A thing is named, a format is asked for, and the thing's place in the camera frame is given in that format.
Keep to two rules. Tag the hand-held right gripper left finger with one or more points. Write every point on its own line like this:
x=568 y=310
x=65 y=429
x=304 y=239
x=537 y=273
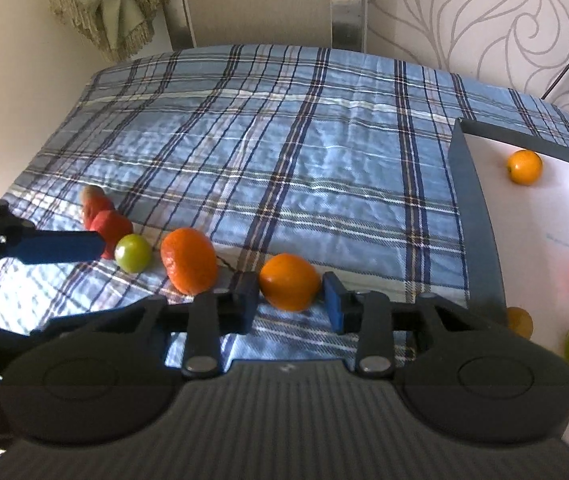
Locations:
x=244 y=305

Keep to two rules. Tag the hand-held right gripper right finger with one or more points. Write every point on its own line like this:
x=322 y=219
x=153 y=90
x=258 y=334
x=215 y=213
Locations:
x=337 y=305

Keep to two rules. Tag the small red pomegranate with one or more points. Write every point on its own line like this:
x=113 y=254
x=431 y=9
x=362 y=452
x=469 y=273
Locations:
x=97 y=210

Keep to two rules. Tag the large red pomegranate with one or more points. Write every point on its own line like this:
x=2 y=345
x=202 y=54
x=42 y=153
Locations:
x=114 y=227

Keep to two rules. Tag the large orange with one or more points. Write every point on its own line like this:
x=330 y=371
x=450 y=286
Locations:
x=189 y=261

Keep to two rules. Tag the green apple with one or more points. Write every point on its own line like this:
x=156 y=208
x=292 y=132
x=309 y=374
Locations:
x=134 y=254

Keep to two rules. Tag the yellow-orange mandarin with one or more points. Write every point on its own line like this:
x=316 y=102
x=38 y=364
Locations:
x=520 y=322

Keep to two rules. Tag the dark grey cardboard box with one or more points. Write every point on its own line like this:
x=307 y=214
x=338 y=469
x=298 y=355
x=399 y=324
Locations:
x=524 y=240

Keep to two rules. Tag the small orange mandarin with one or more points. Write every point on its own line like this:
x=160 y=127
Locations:
x=524 y=167

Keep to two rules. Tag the brown kiwi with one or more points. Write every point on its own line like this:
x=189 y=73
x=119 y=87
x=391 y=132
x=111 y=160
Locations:
x=92 y=192

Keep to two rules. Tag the blue plaid blanket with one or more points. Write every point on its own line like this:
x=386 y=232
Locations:
x=289 y=160

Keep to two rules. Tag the green fringed throw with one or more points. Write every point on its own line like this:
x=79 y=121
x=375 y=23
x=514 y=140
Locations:
x=114 y=0

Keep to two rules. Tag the beige headboard panel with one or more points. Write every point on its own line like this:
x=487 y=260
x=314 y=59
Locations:
x=264 y=0

